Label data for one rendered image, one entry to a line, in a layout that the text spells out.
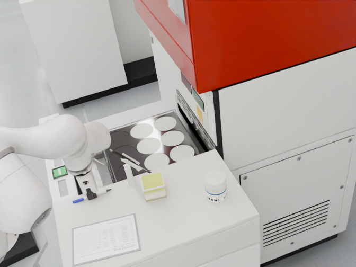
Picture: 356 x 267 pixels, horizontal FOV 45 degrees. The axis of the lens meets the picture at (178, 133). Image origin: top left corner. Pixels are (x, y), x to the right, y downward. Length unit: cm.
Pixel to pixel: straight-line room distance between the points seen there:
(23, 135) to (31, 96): 324
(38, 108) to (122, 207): 255
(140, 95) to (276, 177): 207
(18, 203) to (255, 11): 91
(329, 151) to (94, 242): 109
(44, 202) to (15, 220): 6
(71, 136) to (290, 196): 131
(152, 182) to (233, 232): 31
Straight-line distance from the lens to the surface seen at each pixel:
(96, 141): 119
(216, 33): 135
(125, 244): 136
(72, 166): 133
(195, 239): 134
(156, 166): 167
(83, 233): 143
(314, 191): 209
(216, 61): 140
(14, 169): 87
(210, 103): 150
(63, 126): 91
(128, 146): 179
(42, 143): 89
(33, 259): 163
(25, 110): 396
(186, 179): 150
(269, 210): 202
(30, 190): 86
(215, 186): 134
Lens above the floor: 204
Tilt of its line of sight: 39 degrees down
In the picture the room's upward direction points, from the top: 9 degrees counter-clockwise
